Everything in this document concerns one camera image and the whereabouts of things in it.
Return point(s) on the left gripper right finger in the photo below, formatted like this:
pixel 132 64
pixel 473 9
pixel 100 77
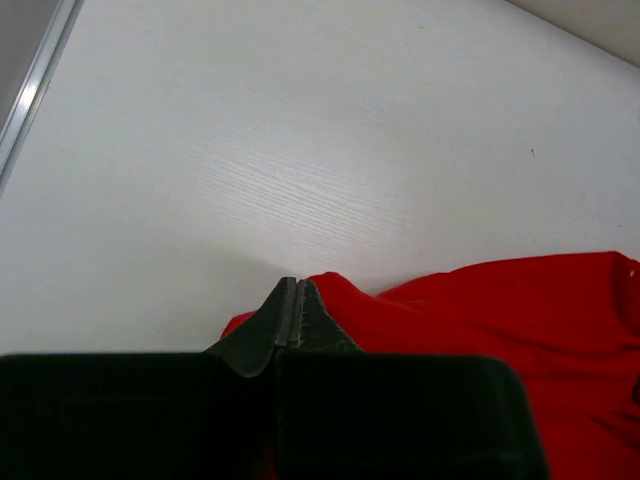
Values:
pixel 305 323

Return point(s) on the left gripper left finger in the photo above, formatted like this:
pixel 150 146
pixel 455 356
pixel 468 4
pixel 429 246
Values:
pixel 248 349

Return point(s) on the aluminium table rail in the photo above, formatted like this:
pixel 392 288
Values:
pixel 34 34

